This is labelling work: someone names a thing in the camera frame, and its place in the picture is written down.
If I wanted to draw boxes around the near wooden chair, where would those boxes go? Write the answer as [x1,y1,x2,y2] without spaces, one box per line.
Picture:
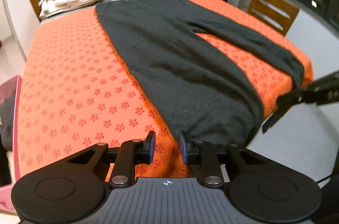
[247,0,299,36]

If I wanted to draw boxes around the orange floral table mat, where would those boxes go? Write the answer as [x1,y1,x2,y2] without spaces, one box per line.
[13,0,314,182]

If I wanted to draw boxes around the dark grey sweatpants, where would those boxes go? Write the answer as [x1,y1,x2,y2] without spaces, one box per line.
[95,0,304,146]

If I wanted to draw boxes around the purple laundry basket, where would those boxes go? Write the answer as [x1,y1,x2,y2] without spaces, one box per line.
[1,75,22,214]

